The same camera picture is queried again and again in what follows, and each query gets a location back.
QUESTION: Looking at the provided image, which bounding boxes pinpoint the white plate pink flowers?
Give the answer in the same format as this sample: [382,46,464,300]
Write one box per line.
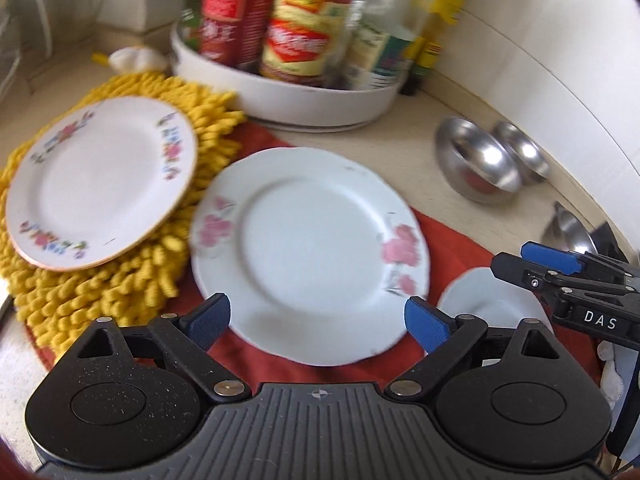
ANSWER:
[190,148,430,366]

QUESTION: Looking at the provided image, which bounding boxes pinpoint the white round turntable tray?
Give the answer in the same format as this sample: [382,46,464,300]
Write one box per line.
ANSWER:
[170,26,399,133]

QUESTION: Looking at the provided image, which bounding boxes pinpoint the yellow chenille mat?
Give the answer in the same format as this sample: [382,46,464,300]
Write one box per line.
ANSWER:
[1,72,246,366]

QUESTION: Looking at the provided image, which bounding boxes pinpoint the small white plate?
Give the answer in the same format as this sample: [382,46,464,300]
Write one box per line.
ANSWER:
[437,266,553,330]

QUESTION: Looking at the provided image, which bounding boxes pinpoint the white plate floral rim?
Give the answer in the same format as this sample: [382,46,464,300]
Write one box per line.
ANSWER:
[6,96,198,271]

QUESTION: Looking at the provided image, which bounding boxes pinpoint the clear bottle green label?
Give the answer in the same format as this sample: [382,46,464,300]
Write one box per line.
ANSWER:
[341,0,432,91]

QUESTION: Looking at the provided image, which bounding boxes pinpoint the steel bowl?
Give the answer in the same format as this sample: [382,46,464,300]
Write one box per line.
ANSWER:
[435,117,523,204]
[540,202,598,254]
[491,122,551,185]

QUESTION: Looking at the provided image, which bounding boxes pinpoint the yellow green label oil bottle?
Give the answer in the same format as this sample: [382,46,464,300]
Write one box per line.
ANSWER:
[399,0,466,96]

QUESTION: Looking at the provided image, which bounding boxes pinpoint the white gloved hand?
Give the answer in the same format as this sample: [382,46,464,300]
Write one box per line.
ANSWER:
[597,340,624,410]

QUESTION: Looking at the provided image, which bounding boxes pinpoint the yellow label vinegar bottle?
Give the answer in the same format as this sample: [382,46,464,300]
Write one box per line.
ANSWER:
[259,0,352,87]

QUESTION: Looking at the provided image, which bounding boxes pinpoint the red label soy sauce bottle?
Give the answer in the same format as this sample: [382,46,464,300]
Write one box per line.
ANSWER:
[200,0,273,70]

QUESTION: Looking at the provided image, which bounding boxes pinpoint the garlic bulb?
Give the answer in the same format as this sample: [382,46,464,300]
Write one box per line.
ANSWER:
[91,46,169,75]

